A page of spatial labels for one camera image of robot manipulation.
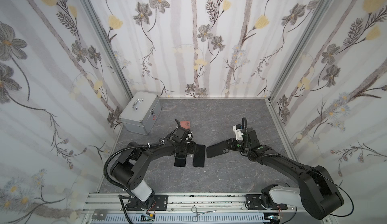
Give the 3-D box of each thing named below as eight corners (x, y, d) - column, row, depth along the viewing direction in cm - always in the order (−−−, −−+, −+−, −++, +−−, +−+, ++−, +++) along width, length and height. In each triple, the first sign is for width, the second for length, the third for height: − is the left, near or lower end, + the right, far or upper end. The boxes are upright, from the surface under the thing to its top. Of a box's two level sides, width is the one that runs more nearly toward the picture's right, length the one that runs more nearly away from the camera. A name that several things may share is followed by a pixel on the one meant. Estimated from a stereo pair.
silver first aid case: (127, 132, 102) (117, 118, 90) (143, 106, 118) (138, 91, 106) (148, 137, 100) (142, 124, 88) (162, 110, 116) (159, 95, 103)
